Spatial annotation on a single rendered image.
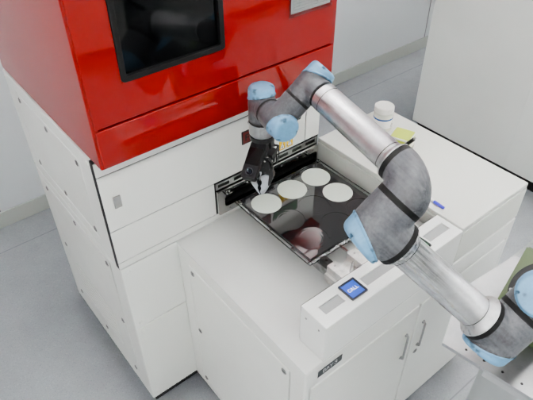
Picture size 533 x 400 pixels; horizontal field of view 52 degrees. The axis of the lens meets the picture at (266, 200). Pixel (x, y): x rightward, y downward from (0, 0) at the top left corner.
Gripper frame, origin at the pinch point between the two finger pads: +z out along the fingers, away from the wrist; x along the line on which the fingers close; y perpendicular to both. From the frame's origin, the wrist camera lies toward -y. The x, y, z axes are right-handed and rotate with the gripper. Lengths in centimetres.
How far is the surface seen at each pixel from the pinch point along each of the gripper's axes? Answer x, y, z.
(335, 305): -33.8, -30.4, 4.0
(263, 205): 1.0, 4.9, 9.5
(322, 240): -21.8, -3.5, 9.7
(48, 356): 90, -28, 99
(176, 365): 28, -21, 80
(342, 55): 44, 259, 77
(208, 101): 13.0, -4.0, -30.8
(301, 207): -10.6, 8.6, 9.7
